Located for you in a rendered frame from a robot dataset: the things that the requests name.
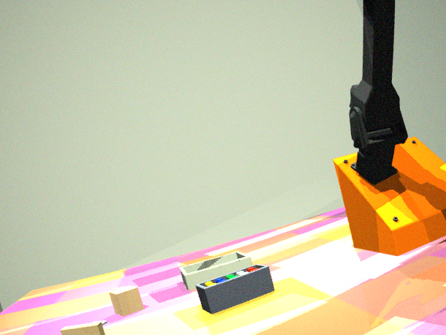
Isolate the white rectangular tray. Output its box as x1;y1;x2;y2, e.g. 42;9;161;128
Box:
180;252;253;290

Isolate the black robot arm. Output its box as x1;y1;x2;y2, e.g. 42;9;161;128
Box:
349;0;408;185

